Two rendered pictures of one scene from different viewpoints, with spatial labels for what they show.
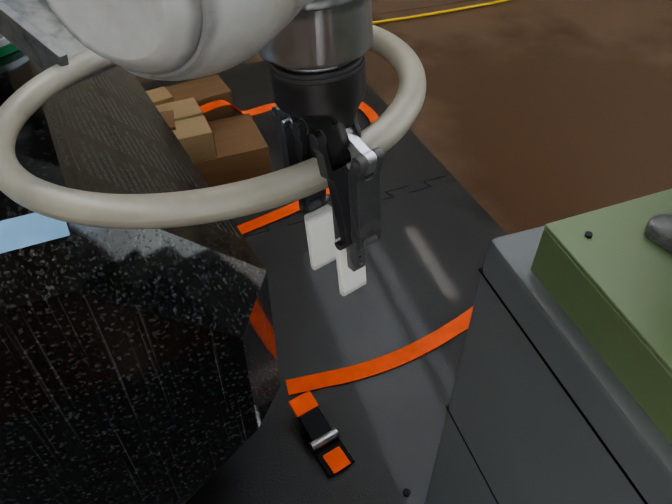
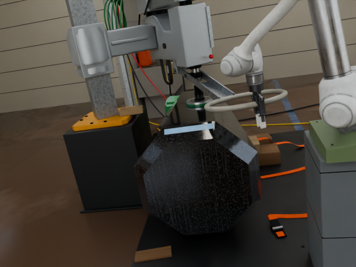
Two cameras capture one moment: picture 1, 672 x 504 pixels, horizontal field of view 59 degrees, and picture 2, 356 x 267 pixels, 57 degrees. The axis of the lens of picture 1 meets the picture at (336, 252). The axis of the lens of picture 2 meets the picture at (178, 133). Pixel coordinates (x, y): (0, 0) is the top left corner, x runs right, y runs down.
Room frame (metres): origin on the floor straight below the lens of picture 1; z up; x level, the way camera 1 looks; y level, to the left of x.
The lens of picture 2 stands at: (-1.23, -0.50, 1.46)
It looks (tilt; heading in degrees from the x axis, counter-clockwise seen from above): 18 degrees down; 32
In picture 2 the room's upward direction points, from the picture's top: 10 degrees counter-clockwise
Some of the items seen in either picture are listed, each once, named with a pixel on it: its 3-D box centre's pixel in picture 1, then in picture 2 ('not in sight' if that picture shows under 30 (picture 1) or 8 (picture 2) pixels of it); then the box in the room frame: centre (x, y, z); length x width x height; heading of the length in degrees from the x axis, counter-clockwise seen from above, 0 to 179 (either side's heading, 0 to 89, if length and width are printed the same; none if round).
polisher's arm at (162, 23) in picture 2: not in sight; (173, 40); (1.28, 0.95, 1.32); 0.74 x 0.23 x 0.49; 51
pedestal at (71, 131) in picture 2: not in sight; (116, 157); (0.91, 1.54, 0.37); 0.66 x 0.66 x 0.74; 23
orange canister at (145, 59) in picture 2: not in sight; (145, 56); (3.58, 2.87, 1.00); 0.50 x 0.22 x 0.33; 19
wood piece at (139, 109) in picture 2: not in sight; (131, 110); (0.96, 1.29, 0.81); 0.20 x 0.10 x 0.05; 121
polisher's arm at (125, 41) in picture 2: not in sight; (113, 43); (1.07, 1.43, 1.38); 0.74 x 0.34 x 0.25; 144
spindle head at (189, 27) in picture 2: not in sight; (186, 37); (1.08, 0.71, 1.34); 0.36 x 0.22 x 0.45; 51
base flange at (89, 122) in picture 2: not in sight; (106, 117); (0.91, 1.54, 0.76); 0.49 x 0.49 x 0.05; 23
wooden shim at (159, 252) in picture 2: not in sight; (153, 254); (0.20, 0.74, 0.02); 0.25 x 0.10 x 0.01; 122
